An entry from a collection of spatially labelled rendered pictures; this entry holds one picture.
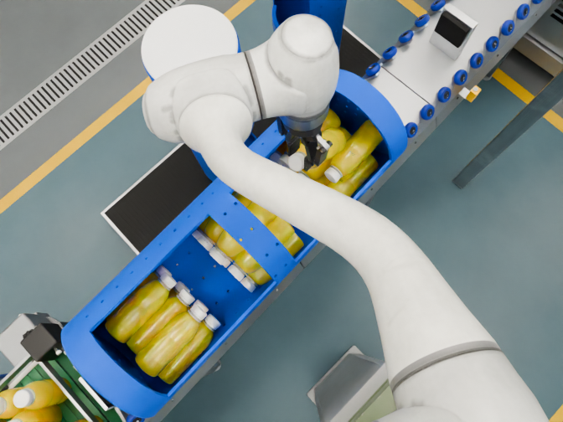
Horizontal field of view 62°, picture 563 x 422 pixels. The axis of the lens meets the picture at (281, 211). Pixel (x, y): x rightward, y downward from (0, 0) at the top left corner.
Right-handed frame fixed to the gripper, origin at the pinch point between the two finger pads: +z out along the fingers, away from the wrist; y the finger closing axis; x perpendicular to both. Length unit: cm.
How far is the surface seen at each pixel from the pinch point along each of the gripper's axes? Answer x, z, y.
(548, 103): -76, 40, -34
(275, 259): 20.0, 6.4, -10.8
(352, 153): -12.0, 12.0, -5.7
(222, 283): 32.3, 28.8, -1.8
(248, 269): 25.4, 13.5, -6.8
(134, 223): 43, 110, 62
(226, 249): 25.8, 8.9, -1.0
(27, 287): 100, 125, 83
